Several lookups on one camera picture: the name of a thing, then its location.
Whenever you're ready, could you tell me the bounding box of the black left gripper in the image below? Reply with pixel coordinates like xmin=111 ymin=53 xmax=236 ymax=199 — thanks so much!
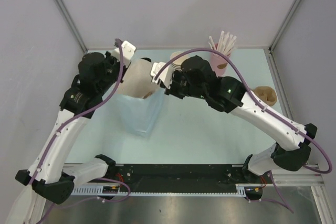
xmin=97 ymin=49 xmax=129 ymax=95

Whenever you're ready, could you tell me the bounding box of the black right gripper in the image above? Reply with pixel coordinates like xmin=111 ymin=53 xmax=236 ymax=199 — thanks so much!
xmin=160 ymin=69 xmax=206 ymax=100

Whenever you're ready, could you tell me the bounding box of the light blue paper bag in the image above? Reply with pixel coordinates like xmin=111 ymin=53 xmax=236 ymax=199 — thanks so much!
xmin=116 ymin=59 xmax=163 ymax=137

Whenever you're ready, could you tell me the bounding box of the brown pulp cup carrier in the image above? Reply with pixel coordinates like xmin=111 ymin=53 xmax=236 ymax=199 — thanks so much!
xmin=143 ymin=91 xmax=153 ymax=99
xmin=253 ymin=86 xmax=278 ymax=106

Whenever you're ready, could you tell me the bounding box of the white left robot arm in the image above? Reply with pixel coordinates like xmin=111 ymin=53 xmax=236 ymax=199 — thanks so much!
xmin=15 ymin=48 xmax=134 ymax=206

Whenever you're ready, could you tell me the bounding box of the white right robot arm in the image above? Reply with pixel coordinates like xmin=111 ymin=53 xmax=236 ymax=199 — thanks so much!
xmin=159 ymin=56 xmax=317 ymax=183

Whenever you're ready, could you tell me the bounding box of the stack of brown paper cups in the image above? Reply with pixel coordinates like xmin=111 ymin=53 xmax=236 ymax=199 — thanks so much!
xmin=170 ymin=51 xmax=189 ymax=71

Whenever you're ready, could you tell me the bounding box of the stack of black lids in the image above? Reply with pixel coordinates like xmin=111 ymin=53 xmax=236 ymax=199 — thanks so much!
xmin=141 ymin=57 xmax=152 ymax=62

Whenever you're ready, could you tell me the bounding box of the pink straw holder cup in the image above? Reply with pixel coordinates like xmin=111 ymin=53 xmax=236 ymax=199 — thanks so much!
xmin=209 ymin=53 xmax=228 ymax=77

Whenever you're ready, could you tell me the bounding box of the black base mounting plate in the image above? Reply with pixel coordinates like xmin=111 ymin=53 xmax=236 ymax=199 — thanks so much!
xmin=86 ymin=163 xmax=274 ymax=193

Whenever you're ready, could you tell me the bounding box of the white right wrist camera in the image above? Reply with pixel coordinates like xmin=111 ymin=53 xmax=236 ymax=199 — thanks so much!
xmin=150 ymin=62 xmax=175 ymax=89

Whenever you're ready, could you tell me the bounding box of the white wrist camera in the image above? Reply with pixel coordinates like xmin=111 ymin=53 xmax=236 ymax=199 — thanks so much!
xmin=111 ymin=39 xmax=136 ymax=68
xmin=150 ymin=62 xmax=175 ymax=89

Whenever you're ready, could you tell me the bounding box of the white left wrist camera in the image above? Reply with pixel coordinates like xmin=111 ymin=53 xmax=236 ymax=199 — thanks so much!
xmin=111 ymin=39 xmax=136 ymax=68

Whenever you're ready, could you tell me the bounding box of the aluminium frame rail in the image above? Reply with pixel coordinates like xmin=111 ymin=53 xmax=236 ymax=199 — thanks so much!
xmin=272 ymin=168 xmax=323 ymax=186

